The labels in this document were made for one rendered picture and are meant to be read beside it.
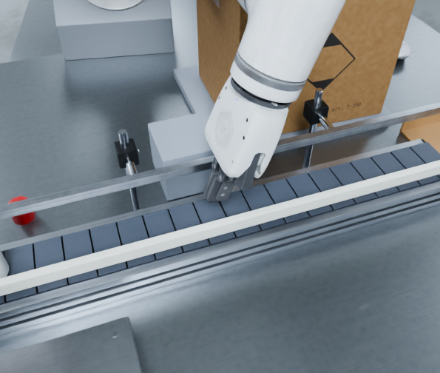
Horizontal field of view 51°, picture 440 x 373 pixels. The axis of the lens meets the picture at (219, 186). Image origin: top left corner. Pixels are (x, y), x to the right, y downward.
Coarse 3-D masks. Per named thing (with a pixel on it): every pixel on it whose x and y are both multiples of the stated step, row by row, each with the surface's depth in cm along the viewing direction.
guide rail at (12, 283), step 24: (432, 168) 69; (336, 192) 65; (360, 192) 67; (240, 216) 62; (264, 216) 63; (144, 240) 59; (168, 240) 59; (192, 240) 61; (72, 264) 56; (96, 264) 58; (0, 288) 54; (24, 288) 56
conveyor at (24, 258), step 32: (384, 160) 75; (416, 160) 75; (256, 192) 70; (288, 192) 70; (384, 192) 70; (128, 224) 65; (160, 224) 65; (192, 224) 65; (32, 256) 62; (64, 256) 62; (160, 256) 62; (32, 288) 58
